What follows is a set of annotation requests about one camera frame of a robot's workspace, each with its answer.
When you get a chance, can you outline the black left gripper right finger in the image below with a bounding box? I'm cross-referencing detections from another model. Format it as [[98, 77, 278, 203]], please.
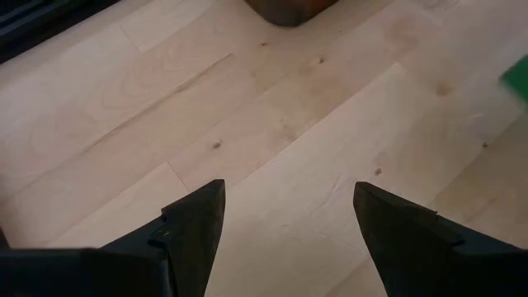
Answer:
[[353, 181, 521, 297]]

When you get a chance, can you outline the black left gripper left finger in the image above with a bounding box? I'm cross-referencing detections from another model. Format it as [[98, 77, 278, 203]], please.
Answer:
[[101, 179, 227, 297]]

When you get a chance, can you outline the green 2x4 toy brick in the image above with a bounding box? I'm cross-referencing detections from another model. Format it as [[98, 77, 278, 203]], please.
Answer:
[[497, 54, 528, 105]]

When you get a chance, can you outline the translucent grey plastic bin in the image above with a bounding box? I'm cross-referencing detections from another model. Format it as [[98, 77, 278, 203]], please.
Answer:
[[243, 0, 342, 28]]

